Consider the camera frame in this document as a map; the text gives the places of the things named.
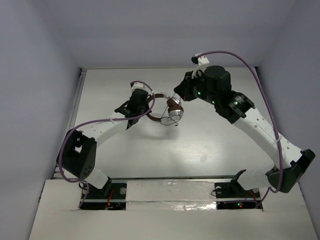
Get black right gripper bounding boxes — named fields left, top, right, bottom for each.
left=174, top=69, right=218, bottom=106

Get brown silver headphones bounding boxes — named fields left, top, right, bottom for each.
left=147, top=92, right=184, bottom=126

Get thin black headphone cable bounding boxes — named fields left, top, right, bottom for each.
left=159, top=92, right=181, bottom=126

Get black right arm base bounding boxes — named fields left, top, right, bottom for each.
left=210, top=169, right=261, bottom=210

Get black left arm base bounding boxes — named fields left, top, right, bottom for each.
left=78, top=179, right=127, bottom=211

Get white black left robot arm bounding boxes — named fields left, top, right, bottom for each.
left=57, top=89, right=150, bottom=197

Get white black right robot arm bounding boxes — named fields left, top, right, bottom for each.
left=173, top=65, right=315, bottom=197

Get white front board with tape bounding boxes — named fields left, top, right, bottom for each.
left=30, top=179, right=317, bottom=240

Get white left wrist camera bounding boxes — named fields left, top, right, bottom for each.
left=130, top=81, right=146, bottom=92

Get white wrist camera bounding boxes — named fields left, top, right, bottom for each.
left=130, top=81, right=146, bottom=92
left=191, top=53, right=210, bottom=73

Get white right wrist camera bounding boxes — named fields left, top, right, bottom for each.
left=191, top=53, right=210, bottom=73

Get aluminium rail left table edge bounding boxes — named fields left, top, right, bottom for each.
left=51, top=67, right=87, bottom=179

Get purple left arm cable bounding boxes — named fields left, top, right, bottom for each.
left=57, top=80, right=156, bottom=208

